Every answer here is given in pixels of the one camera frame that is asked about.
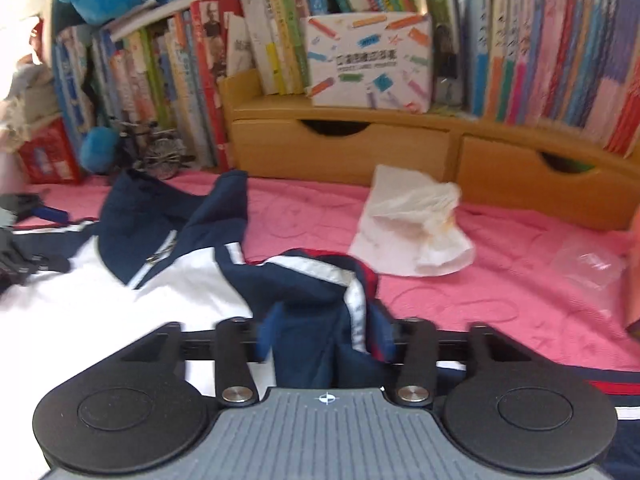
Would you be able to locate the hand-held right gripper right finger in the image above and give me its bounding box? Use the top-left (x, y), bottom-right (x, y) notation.
top-left (392, 316), bottom-right (533, 407)

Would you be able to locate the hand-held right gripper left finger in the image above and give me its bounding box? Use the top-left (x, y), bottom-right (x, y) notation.
top-left (119, 316), bottom-right (261, 406)

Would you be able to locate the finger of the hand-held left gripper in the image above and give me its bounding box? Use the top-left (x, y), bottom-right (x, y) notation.
top-left (10, 195), bottom-right (71, 226)
top-left (0, 232), bottom-right (71, 293)

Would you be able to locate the white and navy jacket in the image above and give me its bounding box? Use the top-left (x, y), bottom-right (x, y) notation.
top-left (0, 169), bottom-right (640, 480)

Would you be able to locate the red plastic crate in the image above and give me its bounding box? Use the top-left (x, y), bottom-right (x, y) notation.
top-left (17, 117), bottom-right (83, 184)

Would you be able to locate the round blue plush ball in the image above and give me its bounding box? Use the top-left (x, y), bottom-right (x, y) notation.
top-left (80, 126), bottom-right (118, 173)

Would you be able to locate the pink rabbit print blanket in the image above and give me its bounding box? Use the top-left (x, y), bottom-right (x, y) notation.
top-left (30, 170), bottom-right (640, 376)

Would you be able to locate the miniature bicycle model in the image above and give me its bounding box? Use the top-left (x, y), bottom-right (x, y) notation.
top-left (107, 117), bottom-right (196, 179)

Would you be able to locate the crumpled white tissue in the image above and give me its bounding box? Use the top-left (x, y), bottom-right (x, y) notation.
top-left (348, 164), bottom-right (475, 277)

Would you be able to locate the clear plastic bag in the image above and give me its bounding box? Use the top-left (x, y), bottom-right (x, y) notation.
top-left (550, 240), bottom-right (628, 291)

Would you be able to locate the wooden drawer organizer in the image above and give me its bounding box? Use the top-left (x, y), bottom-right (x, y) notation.
top-left (220, 69), bottom-right (640, 231)

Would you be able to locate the pink house-shaped toy box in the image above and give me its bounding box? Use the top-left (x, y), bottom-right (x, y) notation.
top-left (622, 210), bottom-right (640, 341)

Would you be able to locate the white label printer box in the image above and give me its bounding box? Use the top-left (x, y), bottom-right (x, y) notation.
top-left (300, 11), bottom-right (433, 112)

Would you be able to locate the row of colourful books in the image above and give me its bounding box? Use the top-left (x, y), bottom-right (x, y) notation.
top-left (50, 0), bottom-right (640, 171)

